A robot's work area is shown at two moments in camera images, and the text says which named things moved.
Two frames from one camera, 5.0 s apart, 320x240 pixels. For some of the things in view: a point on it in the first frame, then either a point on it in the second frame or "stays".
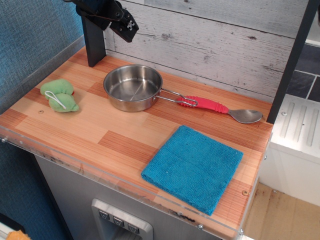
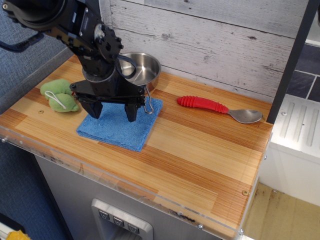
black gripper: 126,28 -> 104,82
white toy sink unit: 291,163 stays
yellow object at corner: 17,235 stays
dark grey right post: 303,32 stays
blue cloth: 194,168 -> 112,127
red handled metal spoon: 241,115 stays
